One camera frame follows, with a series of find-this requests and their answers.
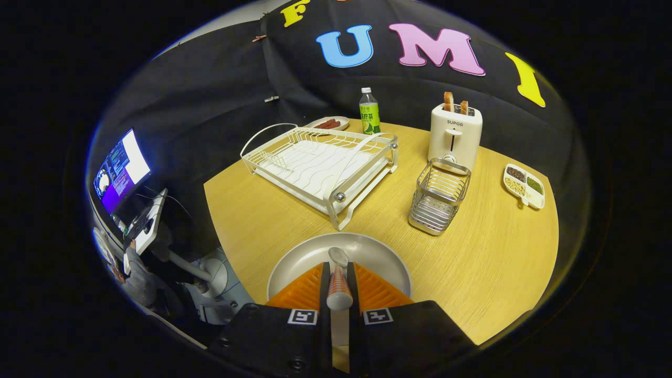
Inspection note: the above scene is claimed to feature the white divided dish with beans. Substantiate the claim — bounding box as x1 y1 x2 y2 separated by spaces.
502 163 545 210

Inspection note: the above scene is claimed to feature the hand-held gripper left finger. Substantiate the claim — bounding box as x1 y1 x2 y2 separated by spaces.
207 261 333 376

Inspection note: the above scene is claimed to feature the metal wire basket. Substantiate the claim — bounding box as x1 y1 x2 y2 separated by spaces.
408 158 472 236

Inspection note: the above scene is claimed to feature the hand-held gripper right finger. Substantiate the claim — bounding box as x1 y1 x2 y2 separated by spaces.
346 261 478 376

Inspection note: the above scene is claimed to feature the white wire dish rack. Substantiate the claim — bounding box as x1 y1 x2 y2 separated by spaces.
240 123 400 232

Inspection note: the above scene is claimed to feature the computer monitor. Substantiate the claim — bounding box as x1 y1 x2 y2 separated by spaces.
93 128 152 216

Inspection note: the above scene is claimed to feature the black backdrop cloth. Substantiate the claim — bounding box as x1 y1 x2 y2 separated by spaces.
87 0 591 263

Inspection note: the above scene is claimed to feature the small beige plate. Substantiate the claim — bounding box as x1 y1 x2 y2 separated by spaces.
304 116 350 132

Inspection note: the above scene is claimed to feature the white pedestal base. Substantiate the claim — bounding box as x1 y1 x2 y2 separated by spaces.
168 247 255 325

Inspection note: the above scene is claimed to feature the green tea bottle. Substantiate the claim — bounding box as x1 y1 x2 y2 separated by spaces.
359 87 381 135

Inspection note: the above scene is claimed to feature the white toaster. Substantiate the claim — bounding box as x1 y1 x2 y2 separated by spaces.
427 103 484 174

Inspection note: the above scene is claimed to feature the white plate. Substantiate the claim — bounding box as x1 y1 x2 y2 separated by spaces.
266 233 413 348

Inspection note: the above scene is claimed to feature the white keyboard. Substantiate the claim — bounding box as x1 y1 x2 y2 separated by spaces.
123 188 169 256

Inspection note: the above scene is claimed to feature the spoon with red checked handle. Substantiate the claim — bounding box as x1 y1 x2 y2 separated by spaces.
326 247 354 311

